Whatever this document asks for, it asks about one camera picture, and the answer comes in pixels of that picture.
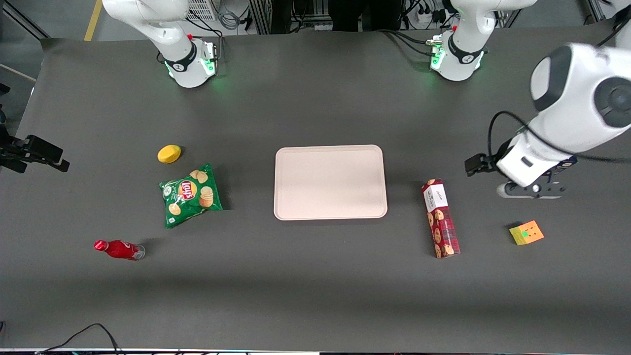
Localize red cookie box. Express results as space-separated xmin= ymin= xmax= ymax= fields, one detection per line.
xmin=421 ymin=178 xmax=461 ymax=259

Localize beige plastic tray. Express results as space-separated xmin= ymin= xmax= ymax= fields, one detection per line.
xmin=274 ymin=144 xmax=388 ymax=221

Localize white vented box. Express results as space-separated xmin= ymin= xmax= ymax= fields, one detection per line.
xmin=186 ymin=0 xmax=218 ymax=22

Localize orange yellow puzzle cube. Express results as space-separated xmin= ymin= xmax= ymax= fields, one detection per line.
xmin=509 ymin=220 xmax=545 ymax=246

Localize dark trouser legs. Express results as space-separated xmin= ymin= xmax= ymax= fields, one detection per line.
xmin=327 ymin=0 xmax=404 ymax=32

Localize green Lays chips bag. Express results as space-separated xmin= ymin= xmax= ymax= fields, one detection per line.
xmin=159 ymin=163 xmax=223 ymax=229

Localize yellow lemon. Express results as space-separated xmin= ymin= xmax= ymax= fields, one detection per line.
xmin=157 ymin=144 xmax=182 ymax=164

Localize red soda bottle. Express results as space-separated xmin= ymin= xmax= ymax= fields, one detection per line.
xmin=94 ymin=240 xmax=146 ymax=261

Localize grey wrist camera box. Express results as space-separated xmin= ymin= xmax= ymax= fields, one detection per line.
xmin=497 ymin=181 xmax=566 ymax=200

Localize black cable bracket on wrist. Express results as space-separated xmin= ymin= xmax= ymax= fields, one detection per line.
xmin=464 ymin=153 xmax=499 ymax=177

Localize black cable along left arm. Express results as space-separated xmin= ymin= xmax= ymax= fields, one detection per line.
xmin=487 ymin=110 xmax=631 ymax=165

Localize black cables to arm base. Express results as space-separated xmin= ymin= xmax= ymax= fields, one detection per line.
xmin=377 ymin=29 xmax=437 ymax=56

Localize grey coiled cable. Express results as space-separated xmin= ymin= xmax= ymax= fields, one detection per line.
xmin=217 ymin=0 xmax=241 ymax=31

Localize black cable at arm base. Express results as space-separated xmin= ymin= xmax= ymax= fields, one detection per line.
xmin=186 ymin=14 xmax=225 ymax=64

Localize thin black cable loop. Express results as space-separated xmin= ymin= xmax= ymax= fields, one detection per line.
xmin=35 ymin=323 xmax=122 ymax=355

